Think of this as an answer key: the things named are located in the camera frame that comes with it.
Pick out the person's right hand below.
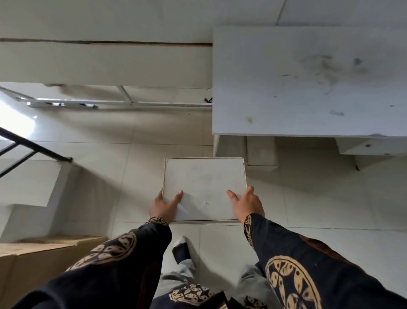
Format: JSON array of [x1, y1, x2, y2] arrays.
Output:
[[227, 186, 265, 225]]

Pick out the person's left hand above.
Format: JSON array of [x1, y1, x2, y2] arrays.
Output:
[[149, 189, 184, 225]]

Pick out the white square board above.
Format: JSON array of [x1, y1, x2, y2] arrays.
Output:
[[162, 157, 248, 223]]

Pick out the person's right forearm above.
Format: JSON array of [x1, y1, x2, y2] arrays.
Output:
[[244, 213, 407, 309]]

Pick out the person's left forearm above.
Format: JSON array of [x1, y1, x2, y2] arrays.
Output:
[[11, 217, 172, 309]]

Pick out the person's left foot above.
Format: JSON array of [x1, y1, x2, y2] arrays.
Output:
[[172, 236, 192, 265]]

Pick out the person's grey trousers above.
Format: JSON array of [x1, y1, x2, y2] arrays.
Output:
[[153, 258, 283, 309]]

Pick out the white desk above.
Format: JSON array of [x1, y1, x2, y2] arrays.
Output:
[[212, 26, 407, 171]]

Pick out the white staircase steps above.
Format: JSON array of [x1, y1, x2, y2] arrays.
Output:
[[0, 159, 72, 243]]

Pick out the black stair railing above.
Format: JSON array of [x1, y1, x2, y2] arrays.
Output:
[[0, 127, 74, 179]]

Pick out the brown cardboard box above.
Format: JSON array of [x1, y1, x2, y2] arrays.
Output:
[[0, 236, 109, 309]]

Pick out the metal door frame track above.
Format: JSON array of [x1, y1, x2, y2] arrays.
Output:
[[0, 85, 213, 110]]

